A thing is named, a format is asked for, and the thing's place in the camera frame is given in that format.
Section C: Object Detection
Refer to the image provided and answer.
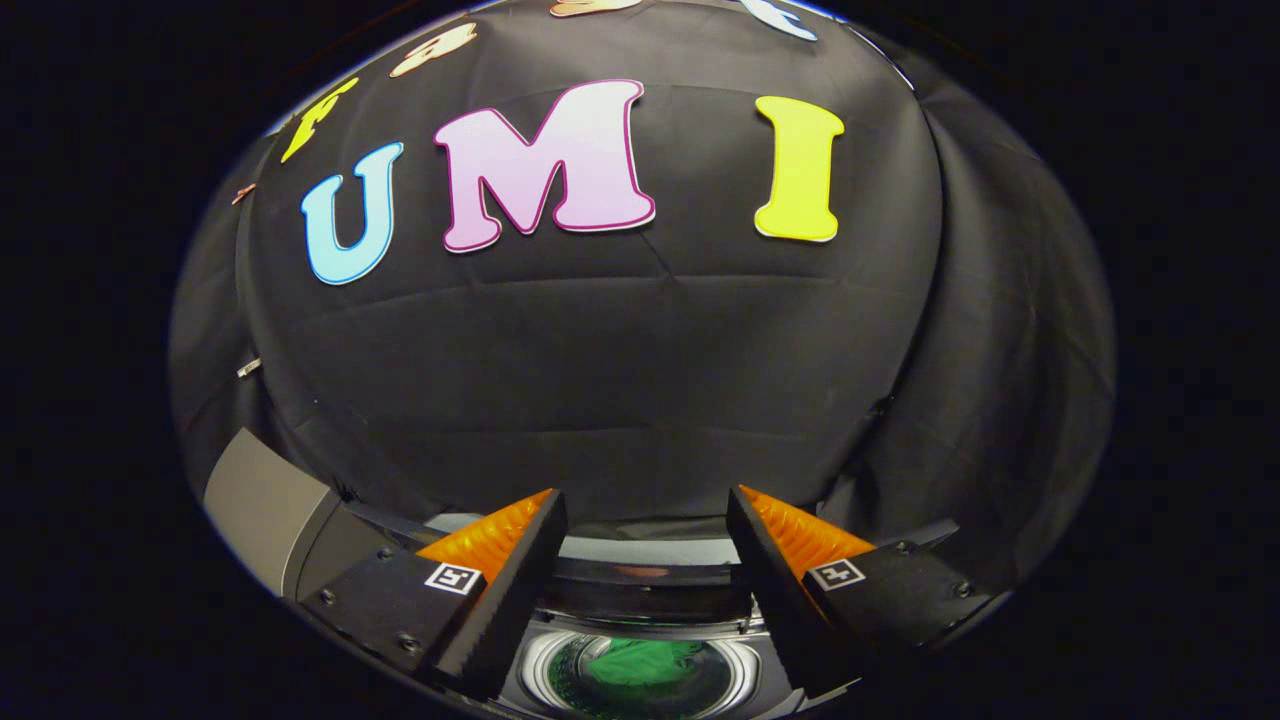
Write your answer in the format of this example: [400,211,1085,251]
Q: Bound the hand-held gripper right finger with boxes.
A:
[725,485,1001,694]

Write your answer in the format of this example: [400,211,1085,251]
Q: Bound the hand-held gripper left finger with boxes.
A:
[300,488,569,701]

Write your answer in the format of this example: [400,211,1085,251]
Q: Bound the grey washing machine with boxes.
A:
[345,500,963,720]

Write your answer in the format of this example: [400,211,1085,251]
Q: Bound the green polo shirt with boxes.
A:
[583,638,709,693]

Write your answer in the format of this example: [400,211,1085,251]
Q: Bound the black backdrop cloth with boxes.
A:
[168,0,1119,601]

